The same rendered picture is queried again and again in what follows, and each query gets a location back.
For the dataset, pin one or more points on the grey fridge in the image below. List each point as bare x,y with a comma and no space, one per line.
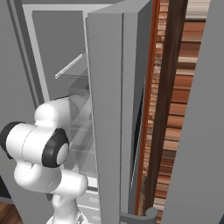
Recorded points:
17,73

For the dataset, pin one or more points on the dark wooden cabinet panel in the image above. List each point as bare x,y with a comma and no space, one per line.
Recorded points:
169,73

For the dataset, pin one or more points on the clear fridge drawer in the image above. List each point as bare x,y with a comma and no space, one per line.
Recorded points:
83,122

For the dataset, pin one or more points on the grey fridge door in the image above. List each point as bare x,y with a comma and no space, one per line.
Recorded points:
198,151
110,102

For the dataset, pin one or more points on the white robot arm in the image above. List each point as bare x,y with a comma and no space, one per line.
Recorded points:
32,143

